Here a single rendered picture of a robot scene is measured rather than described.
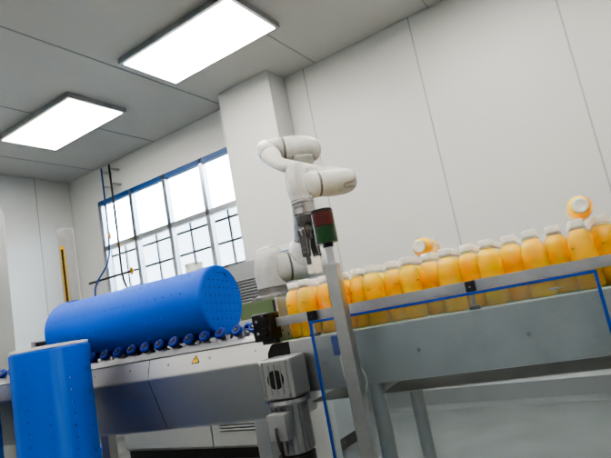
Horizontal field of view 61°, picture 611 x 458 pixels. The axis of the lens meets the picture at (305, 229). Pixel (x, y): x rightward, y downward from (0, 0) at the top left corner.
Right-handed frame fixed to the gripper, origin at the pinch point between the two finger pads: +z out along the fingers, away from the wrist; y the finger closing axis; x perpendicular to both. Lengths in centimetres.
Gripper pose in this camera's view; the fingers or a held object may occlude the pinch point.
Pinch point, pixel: (314, 265)
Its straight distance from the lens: 201.2
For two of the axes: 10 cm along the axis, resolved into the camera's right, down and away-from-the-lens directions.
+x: 8.8, -2.3, -4.1
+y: -4.4, -0.6, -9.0
